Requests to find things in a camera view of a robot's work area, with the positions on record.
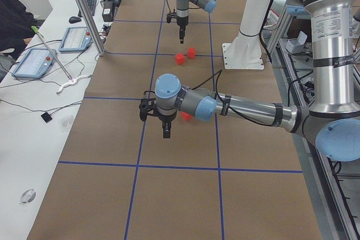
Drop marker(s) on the far teach pendant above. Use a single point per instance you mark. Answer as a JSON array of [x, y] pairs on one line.
[[75, 39]]

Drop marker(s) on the crumpled clear tape piece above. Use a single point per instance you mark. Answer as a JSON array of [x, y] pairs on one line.
[[27, 197]]

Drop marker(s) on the red block start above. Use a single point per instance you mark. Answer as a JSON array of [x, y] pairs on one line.
[[180, 59]]

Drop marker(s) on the aluminium frame post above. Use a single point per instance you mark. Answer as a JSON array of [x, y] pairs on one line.
[[90, 23]]

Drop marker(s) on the black computer mouse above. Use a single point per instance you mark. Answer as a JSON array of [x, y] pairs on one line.
[[74, 19]]

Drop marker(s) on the red block left side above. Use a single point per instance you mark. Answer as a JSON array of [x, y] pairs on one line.
[[186, 116]]

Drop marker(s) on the black box with label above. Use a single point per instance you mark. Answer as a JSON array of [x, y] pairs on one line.
[[108, 11]]

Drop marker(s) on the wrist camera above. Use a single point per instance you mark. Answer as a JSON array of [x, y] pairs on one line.
[[147, 106], [171, 16]]

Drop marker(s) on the small black square pad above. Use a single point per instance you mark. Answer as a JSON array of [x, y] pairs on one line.
[[46, 117]]

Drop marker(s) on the near teach pendant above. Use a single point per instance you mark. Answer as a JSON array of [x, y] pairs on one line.
[[34, 64]]

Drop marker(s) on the clear plastic bag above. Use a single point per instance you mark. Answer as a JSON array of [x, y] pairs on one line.
[[66, 123]]

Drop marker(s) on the black keyboard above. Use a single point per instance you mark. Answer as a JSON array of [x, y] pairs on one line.
[[90, 2]]

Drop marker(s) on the teach pendant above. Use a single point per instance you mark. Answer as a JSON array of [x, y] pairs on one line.
[[75, 39], [34, 64]]

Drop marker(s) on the metal rod green tip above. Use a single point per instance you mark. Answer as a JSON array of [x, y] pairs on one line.
[[38, 34]]

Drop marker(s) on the red block center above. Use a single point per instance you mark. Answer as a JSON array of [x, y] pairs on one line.
[[191, 52]]

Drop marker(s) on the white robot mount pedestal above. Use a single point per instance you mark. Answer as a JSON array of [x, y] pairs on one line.
[[245, 53]]

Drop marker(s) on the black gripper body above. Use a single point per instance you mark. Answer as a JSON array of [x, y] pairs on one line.
[[165, 118], [181, 22]]

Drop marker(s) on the small white box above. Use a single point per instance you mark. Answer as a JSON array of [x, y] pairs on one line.
[[296, 45]]

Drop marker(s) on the red block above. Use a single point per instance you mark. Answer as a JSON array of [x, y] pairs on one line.
[[186, 116], [191, 52]]

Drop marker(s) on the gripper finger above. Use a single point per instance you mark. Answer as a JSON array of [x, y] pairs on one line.
[[182, 31], [166, 126]]

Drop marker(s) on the aluminium frame rack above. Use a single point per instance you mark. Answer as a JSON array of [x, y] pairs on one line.
[[329, 121]]

